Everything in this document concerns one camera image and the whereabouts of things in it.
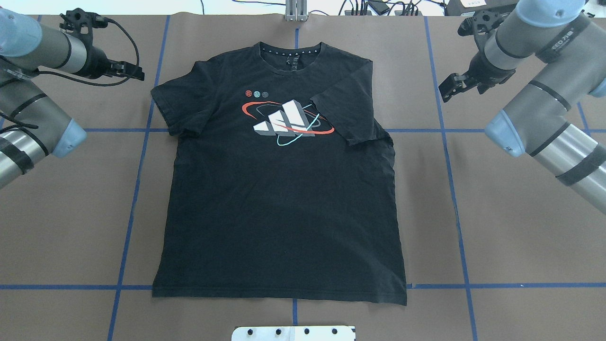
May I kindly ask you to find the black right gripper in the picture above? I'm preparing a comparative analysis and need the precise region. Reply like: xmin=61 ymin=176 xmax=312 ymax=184
xmin=438 ymin=52 xmax=516 ymax=103

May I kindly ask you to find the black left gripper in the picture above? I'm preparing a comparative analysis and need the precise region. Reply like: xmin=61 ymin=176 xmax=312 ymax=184
xmin=84 ymin=46 xmax=145 ymax=81

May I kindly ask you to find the black graphic t-shirt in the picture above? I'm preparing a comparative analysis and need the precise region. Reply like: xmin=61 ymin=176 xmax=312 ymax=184
xmin=151 ymin=42 xmax=407 ymax=305

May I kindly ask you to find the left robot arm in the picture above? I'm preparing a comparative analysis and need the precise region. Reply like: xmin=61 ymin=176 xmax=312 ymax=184
xmin=0 ymin=8 xmax=145 ymax=188

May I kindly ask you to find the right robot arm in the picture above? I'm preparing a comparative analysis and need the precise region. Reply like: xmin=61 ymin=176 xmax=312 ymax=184
xmin=439 ymin=0 xmax=606 ymax=212

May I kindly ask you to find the dark box on table edge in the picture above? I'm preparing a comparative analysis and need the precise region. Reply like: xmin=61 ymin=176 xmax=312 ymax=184
xmin=444 ymin=0 xmax=519 ymax=17

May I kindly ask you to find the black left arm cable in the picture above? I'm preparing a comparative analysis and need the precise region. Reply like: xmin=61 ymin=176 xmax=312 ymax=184
xmin=38 ymin=18 xmax=141 ymax=87

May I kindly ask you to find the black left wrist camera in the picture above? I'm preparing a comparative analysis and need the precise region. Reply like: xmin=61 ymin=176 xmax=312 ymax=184
xmin=59 ymin=9 xmax=104 ymax=36

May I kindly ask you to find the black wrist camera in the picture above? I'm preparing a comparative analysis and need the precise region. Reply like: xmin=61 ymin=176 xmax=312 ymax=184
xmin=457 ymin=9 xmax=507 ymax=38
xmin=59 ymin=9 xmax=104 ymax=36

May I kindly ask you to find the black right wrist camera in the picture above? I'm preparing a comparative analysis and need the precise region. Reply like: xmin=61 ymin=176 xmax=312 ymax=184
xmin=457 ymin=9 xmax=507 ymax=38

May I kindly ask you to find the black power strip with cables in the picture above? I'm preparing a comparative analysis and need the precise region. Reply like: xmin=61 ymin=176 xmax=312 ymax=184
xmin=339 ymin=0 xmax=422 ymax=17

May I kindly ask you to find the aluminium frame post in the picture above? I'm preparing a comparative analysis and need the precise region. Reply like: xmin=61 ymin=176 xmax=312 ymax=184
xmin=285 ymin=0 xmax=309 ymax=22

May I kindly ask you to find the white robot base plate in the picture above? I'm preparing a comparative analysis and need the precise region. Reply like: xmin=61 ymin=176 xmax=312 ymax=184
xmin=231 ymin=325 xmax=357 ymax=341

